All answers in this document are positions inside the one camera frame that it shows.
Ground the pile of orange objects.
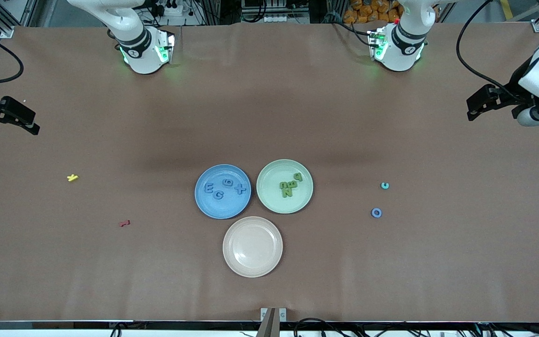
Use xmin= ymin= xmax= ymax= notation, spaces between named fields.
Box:
xmin=343 ymin=0 xmax=403 ymax=24

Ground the power strip with plugs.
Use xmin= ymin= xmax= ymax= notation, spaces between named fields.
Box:
xmin=150 ymin=0 xmax=183 ymax=17

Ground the green round plate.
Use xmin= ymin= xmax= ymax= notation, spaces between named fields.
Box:
xmin=256 ymin=159 xmax=314 ymax=214

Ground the beige round plate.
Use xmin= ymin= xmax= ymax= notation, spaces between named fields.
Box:
xmin=223 ymin=216 xmax=283 ymax=278

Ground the metal table edge bracket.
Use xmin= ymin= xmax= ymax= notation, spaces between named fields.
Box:
xmin=256 ymin=308 xmax=287 ymax=337

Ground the black floor cable bundle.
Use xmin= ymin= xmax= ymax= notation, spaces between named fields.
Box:
xmin=293 ymin=318 xmax=539 ymax=337

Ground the blue round plate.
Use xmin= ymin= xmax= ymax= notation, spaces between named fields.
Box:
xmin=195 ymin=164 xmax=252 ymax=220

